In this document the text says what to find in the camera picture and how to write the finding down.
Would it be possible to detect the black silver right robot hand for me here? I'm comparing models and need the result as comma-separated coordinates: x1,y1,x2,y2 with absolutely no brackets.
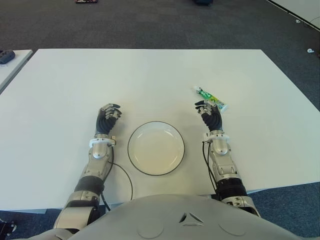
194,99,224,132

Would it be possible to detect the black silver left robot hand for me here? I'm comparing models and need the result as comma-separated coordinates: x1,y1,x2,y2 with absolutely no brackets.
95,102,123,135

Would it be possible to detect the green white toothpaste tube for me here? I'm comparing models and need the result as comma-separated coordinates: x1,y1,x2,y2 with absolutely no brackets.
192,85,230,113

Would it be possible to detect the white plate with black rim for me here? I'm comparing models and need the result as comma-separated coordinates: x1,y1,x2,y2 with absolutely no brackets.
127,121,186,177

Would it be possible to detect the white side table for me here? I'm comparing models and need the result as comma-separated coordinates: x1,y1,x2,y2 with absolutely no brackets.
0,49,34,94

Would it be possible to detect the grey robot torso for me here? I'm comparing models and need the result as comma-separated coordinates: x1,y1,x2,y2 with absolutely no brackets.
0,193,320,240

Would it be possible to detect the black controller device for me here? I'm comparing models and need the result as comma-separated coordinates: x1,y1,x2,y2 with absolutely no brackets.
0,49,16,65

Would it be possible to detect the white background table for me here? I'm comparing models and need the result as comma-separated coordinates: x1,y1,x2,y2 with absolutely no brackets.
265,0,320,31

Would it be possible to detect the black wheeled base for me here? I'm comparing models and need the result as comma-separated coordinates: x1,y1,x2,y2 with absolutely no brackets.
0,218,18,236

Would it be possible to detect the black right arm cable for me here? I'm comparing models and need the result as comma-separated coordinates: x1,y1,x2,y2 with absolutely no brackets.
201,140,221,201

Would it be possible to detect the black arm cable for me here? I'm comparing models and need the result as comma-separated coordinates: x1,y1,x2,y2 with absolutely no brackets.
100,145,134,212
201,140,221,201

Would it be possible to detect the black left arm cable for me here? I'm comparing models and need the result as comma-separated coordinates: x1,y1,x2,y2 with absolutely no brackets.
100,145,134,212

